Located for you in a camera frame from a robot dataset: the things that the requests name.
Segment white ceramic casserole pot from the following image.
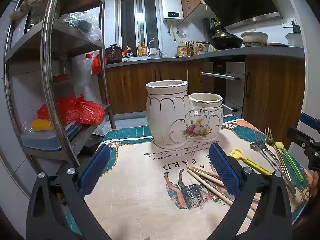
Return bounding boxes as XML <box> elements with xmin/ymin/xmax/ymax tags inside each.
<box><xmin>240</xmin><ymin>30</ymin><xmax>269</xmax><ymax>47</ymax></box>

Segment white bowl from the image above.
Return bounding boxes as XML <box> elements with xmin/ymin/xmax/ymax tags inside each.
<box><xmin>285</xmin><ymin>32</ymin><xmax>304</xmax><ymax>47</ymax></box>

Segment spice shelf with bottles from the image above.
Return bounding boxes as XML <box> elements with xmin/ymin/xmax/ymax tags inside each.
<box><xmin>209</xmin><ymin>17</ymin><xmax>225</xmax><ymax>37</ymax></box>

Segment green plastic utensil yellow head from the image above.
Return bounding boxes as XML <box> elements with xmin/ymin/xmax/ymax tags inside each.
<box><xmin>274</xmin><ymin>141</ymin><xmax>306</xmax><ymax>183</ymax></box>

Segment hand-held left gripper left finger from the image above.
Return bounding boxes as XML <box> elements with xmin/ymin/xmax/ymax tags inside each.
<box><xmin>26</xmin><ymin>144</ymin><xmax>112</xmax><ymax>240</ymax></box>

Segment black wok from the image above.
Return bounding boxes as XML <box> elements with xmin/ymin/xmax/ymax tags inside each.
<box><xmin>196</xmin><ymin>31</ymin><xmax>243</xmax><ymax>50</ymax></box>

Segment steel spoon flower-shaped bowl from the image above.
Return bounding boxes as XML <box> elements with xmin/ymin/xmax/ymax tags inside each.
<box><xmin>250</xmin><ymin>142</ymin><xmax>297</xmax><ymax>195</ymax></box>

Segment yellow gas hose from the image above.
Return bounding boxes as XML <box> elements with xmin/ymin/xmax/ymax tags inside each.
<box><xmin>167</xmin><ymin>20</ymin><xmax>177</xmax><ymax>42</ymax></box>

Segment person's right hand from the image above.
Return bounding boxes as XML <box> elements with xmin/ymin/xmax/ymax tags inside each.
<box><xmin>310</xmin><ymin>171</ymin><xmax>320</xmax><ymax>199</ymax></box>

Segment printed quilted table cloth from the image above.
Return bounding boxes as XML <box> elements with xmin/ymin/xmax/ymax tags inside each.
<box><xmin>61</xmin><ymin>115</ymin><xmax>315</xmax><ymax>240</ymax></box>

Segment wooden base cabinets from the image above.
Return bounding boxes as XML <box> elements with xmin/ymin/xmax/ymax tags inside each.
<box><xmin>99</xmin><ymin>55</ymin><xmax>307</xmax><ymax>153</ymax></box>

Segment brown dried goods bundle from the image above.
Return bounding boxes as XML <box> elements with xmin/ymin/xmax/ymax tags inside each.
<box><xmin>10</xmin><ymin>0</ymin><xmax>44</xmax><ymax>20</ymax></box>

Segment black range hood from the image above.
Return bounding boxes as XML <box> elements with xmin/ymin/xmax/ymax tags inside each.
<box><xmin>197</xmin><ymin>0</ymin><xmax>283</xmax><ymax>30</ymax></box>

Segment wall socket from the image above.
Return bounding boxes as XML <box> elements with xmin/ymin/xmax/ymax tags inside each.
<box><xmin>281</xmin><ymin>18</ymin><xmax>297</xmax><ymax>28</ymax></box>

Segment grey blue board stack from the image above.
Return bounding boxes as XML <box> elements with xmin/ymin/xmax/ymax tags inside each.
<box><xmin>21</xmin><ymin>121</ymin><xmax>83</xmax><ymax>150</ymax></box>

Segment row of seasoning bottles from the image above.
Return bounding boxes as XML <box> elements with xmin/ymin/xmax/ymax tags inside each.
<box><xmin>195</xmin><ymin>44</ymin><xmax>213</xmax><ymax>54</ymax></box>

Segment built-in steel oven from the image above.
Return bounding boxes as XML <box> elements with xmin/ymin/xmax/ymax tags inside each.
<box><xmin>201</xmin><ymin>61</ymin><xmax>245</xmax><ymax>113</ymax></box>

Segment grey kitchen countertop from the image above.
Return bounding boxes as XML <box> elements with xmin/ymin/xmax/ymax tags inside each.
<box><xmin>105</xmin><ymin>45</ymin><xmax>305</xmax><ymax>68</ymax></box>

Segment orange-red printed plastic bag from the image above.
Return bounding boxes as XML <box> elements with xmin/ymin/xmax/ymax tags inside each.
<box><xmin>86</xmin><ymin>52</ymin><xmax>102</xmax><ymax>75</ymax></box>

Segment dark red pressure cooker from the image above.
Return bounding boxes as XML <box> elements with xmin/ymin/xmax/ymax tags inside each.
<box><xmin>104</xmin><ymin>44</ymin><xmax>123</xmax><ymax>64</ymax></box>

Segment metal shelf rack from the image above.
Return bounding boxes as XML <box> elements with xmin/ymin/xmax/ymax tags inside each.
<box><xmin>4</xmin><ymin>0</ymin><xmax>117</xmax><ymax>170</ymax></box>

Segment clear plastic bag dark contents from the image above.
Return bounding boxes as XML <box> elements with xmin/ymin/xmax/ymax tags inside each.
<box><xmin>59</xmin><ymin>12</ymin><xmax>102</xmax><ymax>43</ymax></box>

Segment cream floral ceramic utensil holder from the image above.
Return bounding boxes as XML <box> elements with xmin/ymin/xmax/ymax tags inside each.
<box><xmin>145</xmin><ymin>80</ymin><xmax>224</xmax><ymax>149</ymax></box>

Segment gold fork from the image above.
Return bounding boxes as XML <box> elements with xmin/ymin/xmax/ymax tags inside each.
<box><xmin>264</xmin><ymin>127</ymin><xmax>297</xmax><ymax>198</ymax></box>

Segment white plastic bag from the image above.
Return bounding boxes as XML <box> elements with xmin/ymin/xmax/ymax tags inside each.
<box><xmin>71</xmin><ymin>51</ymin><xmax>97</xmax><ymax>93</ymax></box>

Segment white water heater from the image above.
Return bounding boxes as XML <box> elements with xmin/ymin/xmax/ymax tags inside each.
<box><xmin>161</xmin><ymin>0</ymin><xmax>184</xmax><ymax>22</ymax></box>

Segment kitchen window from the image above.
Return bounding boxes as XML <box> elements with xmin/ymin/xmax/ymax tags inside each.
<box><xmin>117</xmin><ymin>0</ymin><xmax>160</xmax><ymax>53</ymax></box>

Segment crumpled red plastic bag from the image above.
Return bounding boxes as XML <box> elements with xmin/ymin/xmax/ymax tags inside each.
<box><xmin>37</xmin><ymin>94</ymin><xmax>105</xmax><ymax>125</ymax></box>

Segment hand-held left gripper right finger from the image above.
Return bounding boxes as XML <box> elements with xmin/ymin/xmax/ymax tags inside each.
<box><xmin>209</xmin><ymin>144</ymin><xmax>293</xmax><ymax>240</ymax></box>

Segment amber liquid bottles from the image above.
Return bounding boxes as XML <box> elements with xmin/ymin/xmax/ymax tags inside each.
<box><xmin>137</xmin><ymin>42</ymin><xmax>148</xmax><ymax>57</ymax></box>

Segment yellow plastic item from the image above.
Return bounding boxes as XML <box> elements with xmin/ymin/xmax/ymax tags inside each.
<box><xmin>31</xmin><ymin>120</ymin><xmax>53</xmax><ymax>132</ymax></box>

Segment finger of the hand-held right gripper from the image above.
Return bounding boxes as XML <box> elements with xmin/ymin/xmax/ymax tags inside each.
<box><xmin>299</xmin><ymin>112</ymin><xmax>320</xmax><ymax>130</ymax></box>
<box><xmin>286</xmin><ymin>127</ymin><xmax>316</xmax><ymax>155</ymax></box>

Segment wooden chopstick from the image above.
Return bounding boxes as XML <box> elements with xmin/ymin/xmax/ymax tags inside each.
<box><xmin>186</xmin><ymin>169</ymin><xmax>253</xmax><ymax>221</ymax></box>
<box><xmin>191</xmin><ymin>166</ymin><xmax>222</xmax><ymax>178</ymax></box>
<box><xmin>194</xmin><ymin>170</ymin><xmax>223</xmax><ymax>183</ymax></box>
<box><xmin>196</xmin><ymin>174</ymin><xmax>225</xmax><ymax>187</ymax></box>

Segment steel faucet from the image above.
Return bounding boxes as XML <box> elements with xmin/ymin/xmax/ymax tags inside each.
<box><xmin>147</xmin><ymin>40</ymin><xmax>163</xmax><ymax>58</ymax></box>

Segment orange plastic item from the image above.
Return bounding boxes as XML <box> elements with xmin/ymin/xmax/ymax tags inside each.
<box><xmin>122</xmin><ymin>46</ymin><xmax>137</xmax><ymax>57</ymax></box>

